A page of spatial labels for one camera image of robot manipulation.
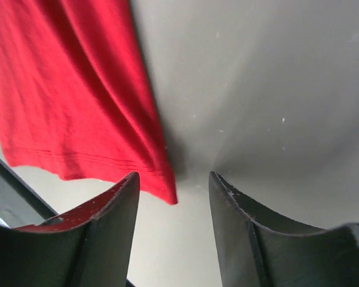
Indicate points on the red t shirt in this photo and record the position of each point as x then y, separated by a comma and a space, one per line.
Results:
75, 98

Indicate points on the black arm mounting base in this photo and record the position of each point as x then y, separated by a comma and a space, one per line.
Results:
20, 205

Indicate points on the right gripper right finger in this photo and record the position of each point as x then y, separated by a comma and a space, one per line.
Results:
257, 246

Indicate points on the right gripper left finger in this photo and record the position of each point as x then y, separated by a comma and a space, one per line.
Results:
89, 245

